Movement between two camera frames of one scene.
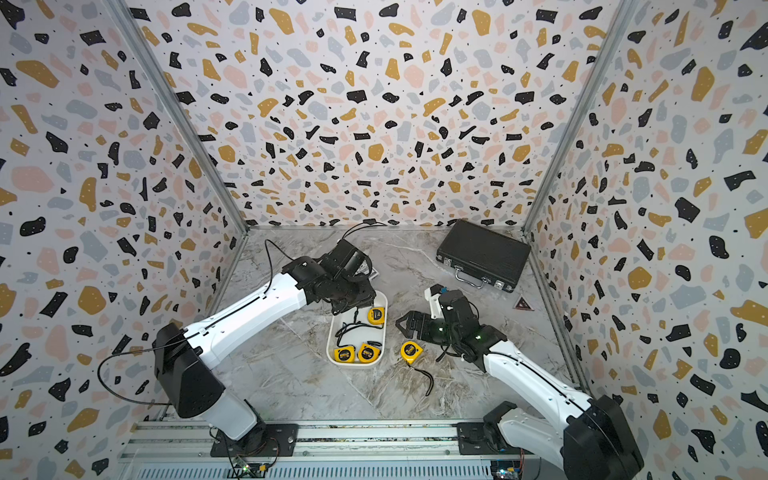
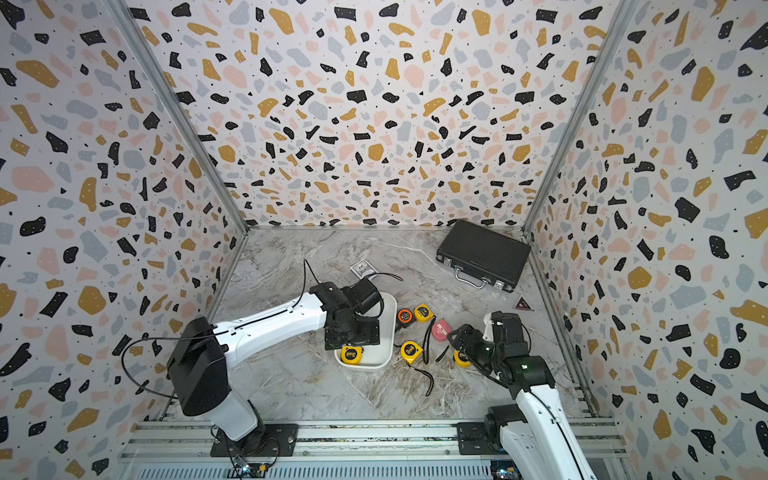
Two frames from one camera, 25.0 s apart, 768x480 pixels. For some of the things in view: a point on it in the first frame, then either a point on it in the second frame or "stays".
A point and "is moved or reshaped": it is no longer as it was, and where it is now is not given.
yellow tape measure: x=344 y=354 stays
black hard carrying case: x=481 y=254 stays
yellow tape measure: x=411 y=351 stays
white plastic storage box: x=352 y=328 is moved or reshaped
